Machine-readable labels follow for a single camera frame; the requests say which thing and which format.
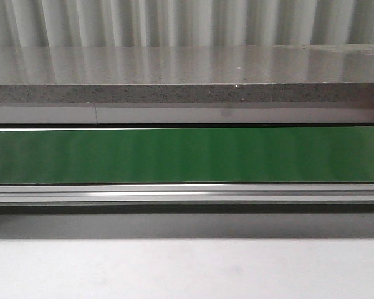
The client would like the green conveyor belt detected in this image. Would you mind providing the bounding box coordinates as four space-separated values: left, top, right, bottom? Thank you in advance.
0 126 374 205

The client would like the grey granite counter ledge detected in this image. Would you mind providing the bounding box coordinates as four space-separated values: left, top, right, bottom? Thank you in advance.
0 43 374 125

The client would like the white pleated curtain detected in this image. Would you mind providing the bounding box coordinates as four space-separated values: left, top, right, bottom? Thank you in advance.
0 1 374 47

